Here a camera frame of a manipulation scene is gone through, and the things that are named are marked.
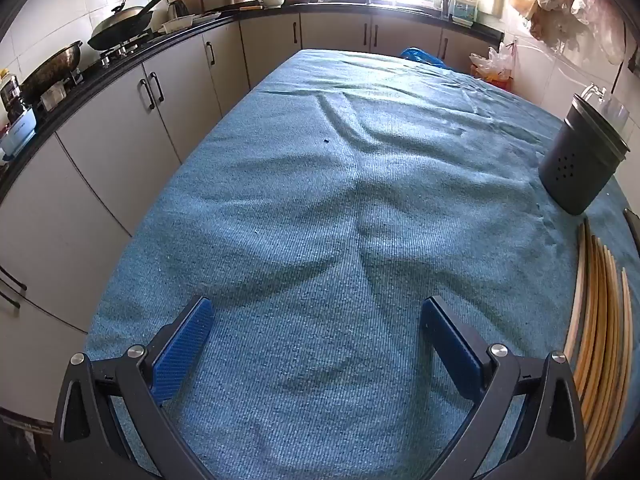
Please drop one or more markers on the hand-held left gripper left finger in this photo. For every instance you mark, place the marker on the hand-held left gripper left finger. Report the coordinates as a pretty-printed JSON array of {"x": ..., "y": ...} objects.
[{"x": 185, "y": 345}]

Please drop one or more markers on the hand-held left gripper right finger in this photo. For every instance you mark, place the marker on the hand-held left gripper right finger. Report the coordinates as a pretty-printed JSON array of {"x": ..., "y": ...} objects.
[{"x": 452, "y": 350}]

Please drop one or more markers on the bundle of wooden chopsticks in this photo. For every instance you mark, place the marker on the bundle of wooden chopsticks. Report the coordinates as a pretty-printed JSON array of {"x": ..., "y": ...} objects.
[{"x": 595, "y": 310}]

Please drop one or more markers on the grey perforated utensil holder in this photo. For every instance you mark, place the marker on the grey perforated utensil holder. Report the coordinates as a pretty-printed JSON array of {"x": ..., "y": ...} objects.
[{"x": 575, "y": 160}]

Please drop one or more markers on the blue terry table cloth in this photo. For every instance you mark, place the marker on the blue terry table cloth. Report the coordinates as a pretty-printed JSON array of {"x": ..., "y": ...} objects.
[{"x": 325, "y": 185}]

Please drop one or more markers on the black smartphone brown case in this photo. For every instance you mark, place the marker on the black smartphone brown case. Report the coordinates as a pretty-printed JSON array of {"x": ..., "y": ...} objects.
[{"x": 634, "y": 225}]

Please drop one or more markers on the beige kitchen base cabinets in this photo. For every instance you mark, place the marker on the beige kitchen base cabinets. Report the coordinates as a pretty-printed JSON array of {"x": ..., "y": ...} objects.
[{"x": 115, "y": 130}]

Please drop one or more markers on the small white appliance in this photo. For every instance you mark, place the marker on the small white appliance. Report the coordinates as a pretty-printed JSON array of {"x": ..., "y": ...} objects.
[{"x": 17, "y": 132}]

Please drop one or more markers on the small white box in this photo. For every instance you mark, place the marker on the small white box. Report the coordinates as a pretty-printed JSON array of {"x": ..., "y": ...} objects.
[{"x": 52, "y": 96}]

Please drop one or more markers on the clear bag orange contents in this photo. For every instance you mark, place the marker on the clear bag orange contents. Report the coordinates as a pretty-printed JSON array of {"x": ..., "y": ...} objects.
[{"x": 492, "y": 70}]

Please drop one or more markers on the clear glass mug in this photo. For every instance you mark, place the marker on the clear glass mug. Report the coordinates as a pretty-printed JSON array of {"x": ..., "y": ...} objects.
[{"x": 612, "y": 110}]

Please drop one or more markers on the blue plastic bag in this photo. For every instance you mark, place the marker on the blue plastic bag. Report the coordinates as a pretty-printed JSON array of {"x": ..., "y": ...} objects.
[{"x": 420, "y": 55}]

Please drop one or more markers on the gas stove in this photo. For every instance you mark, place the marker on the gas stove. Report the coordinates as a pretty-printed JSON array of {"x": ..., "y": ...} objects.
[{"x": 117, "y": 52}]

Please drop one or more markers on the steel wok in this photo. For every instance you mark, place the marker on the steel wok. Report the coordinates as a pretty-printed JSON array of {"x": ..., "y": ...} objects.
[{"x": 50, "y": 67}]

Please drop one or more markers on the black kitchen countertop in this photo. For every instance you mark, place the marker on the black kitchen countertop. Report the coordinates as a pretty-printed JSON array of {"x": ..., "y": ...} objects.
[{"x": 480, "y": 31}]

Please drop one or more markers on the white food container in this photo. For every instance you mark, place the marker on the white food container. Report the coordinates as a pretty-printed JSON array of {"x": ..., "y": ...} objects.
[{"x": 177, "y": 23}]

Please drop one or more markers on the steel kettle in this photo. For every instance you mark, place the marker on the steel kettle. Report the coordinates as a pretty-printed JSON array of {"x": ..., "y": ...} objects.
[{"x": 176, "y": 8}]

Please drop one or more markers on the dish soap bottle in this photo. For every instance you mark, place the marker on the dish soap bottle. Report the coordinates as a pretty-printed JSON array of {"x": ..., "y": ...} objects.
[{"x": 462, "y": 7}]

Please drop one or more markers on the white bowl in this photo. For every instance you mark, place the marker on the white bowl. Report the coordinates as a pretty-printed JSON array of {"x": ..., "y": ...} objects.
[{"x": 273, "y": 1}]

